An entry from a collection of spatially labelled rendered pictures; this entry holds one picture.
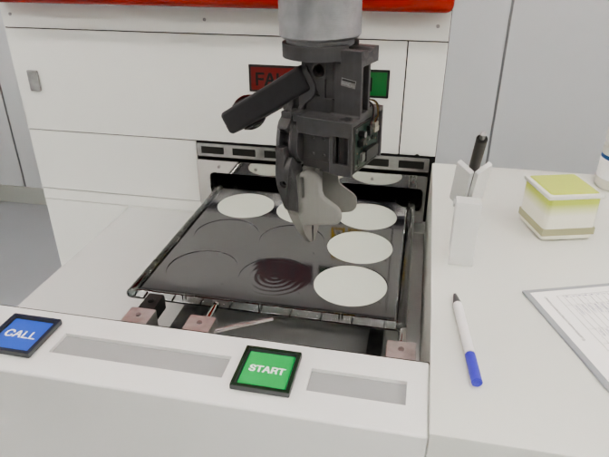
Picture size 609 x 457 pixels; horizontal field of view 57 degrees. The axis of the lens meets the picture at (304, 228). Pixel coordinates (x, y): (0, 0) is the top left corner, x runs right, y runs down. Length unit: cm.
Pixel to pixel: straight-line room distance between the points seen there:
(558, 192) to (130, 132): 78
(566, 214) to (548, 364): 27
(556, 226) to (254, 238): 44
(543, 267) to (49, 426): 58
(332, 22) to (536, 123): 214
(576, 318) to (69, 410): 52
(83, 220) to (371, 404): 92
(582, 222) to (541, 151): 184
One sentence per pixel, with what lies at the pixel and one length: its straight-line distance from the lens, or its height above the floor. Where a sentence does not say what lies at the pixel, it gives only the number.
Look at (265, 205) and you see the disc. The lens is 99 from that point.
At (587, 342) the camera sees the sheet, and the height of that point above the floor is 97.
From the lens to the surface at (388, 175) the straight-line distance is 103.
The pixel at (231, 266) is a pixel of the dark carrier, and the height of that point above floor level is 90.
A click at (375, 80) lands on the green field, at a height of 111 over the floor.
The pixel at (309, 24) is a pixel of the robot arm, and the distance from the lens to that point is 50.
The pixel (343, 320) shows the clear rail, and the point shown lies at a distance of 71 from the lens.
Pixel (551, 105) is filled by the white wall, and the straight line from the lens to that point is 258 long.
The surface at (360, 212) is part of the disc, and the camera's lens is 97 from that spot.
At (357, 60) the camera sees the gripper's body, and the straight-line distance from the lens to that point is 51.
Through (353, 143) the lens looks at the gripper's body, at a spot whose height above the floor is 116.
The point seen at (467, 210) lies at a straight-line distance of 68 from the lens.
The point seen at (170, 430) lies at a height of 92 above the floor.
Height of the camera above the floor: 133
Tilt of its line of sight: 28 degrees down
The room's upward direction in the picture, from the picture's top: straight up
